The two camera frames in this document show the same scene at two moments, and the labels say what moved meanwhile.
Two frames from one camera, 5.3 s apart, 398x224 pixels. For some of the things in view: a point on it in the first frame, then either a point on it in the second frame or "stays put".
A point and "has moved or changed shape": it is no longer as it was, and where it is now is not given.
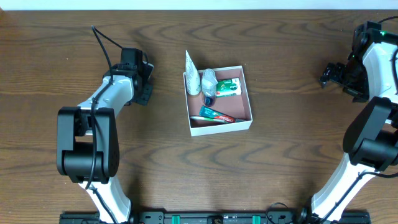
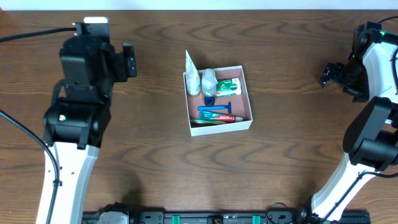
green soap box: x=228 y=87 stays put
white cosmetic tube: x=193 y=83 stays put
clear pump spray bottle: x=209 y=83 stays put
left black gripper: x=146 y=91 to x=129 y=61
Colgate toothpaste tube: x=207 y=112 has moved or changed shape
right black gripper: x=337 y=76 stays put
